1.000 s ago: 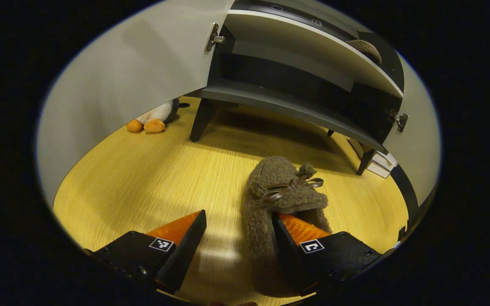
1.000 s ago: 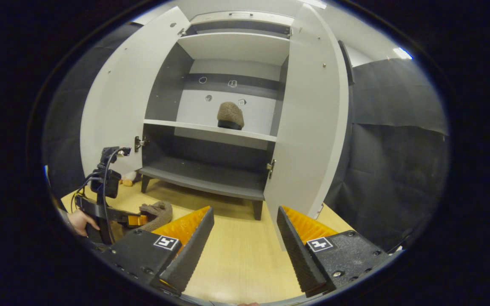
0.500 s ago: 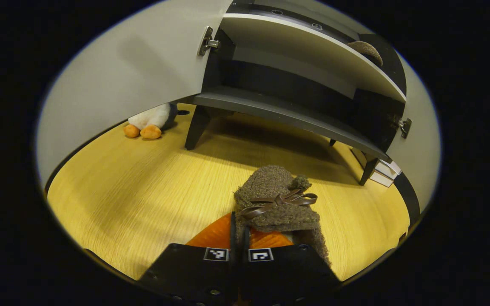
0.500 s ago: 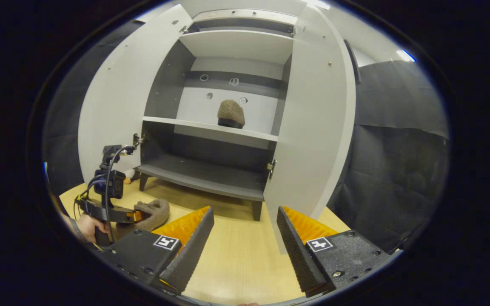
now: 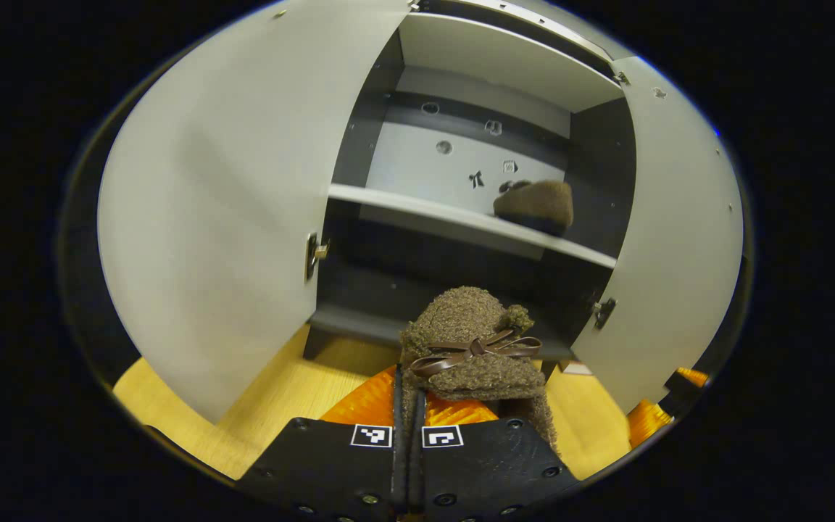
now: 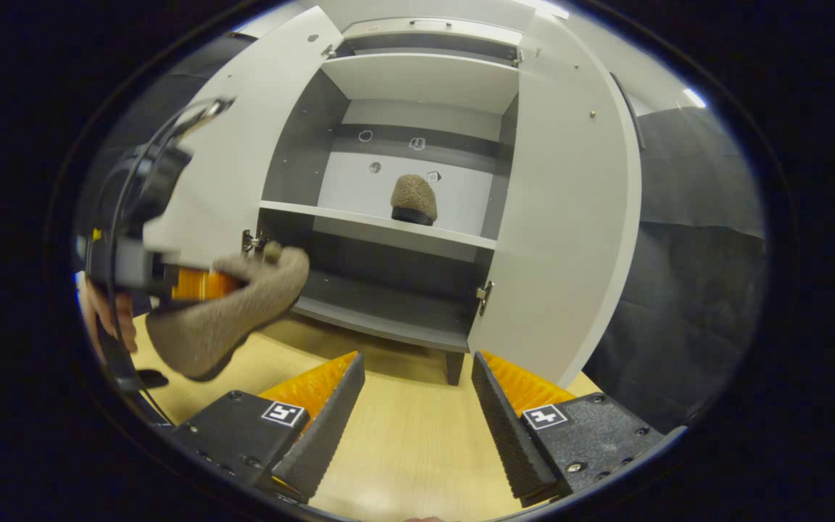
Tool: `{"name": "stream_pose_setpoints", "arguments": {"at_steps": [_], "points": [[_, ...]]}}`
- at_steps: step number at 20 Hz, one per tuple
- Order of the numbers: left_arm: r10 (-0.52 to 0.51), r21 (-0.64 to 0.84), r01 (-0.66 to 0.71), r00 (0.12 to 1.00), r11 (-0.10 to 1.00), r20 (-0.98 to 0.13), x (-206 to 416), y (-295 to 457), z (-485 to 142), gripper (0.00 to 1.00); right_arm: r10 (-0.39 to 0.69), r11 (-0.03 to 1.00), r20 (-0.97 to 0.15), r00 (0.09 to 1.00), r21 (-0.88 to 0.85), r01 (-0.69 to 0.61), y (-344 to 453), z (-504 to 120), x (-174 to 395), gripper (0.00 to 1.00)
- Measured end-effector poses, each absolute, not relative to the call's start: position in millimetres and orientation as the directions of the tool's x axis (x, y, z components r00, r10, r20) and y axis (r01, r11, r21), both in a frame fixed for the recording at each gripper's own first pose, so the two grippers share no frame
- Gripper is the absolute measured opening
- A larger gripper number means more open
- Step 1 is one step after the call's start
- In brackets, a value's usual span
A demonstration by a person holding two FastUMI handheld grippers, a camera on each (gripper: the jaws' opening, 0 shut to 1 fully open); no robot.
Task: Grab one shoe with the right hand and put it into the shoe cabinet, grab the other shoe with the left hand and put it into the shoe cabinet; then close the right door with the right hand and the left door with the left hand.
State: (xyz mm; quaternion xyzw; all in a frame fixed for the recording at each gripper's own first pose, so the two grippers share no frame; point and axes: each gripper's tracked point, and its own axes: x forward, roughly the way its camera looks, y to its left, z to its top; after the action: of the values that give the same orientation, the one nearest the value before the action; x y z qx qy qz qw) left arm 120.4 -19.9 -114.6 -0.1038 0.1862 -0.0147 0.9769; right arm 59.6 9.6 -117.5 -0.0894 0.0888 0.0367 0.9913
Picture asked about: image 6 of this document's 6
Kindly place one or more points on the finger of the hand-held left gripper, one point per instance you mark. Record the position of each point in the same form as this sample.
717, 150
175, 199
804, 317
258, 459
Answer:
200, 285

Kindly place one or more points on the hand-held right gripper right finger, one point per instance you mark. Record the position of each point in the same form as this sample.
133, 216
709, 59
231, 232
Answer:
512, 435

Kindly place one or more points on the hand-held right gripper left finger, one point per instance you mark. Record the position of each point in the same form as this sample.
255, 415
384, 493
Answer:
327, 435

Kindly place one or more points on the brown fuzzy shoe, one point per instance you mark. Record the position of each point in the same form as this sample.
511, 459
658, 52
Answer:
414, 196
229, 326

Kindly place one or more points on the shoe cabinet door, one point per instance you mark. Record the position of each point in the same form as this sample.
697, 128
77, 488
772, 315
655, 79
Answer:
562, 217
258, 130

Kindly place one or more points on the black backdrop cloth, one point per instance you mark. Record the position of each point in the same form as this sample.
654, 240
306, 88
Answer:
700, 290

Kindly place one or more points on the small ceiling light panel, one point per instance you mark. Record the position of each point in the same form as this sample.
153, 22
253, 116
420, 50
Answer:
694, 98

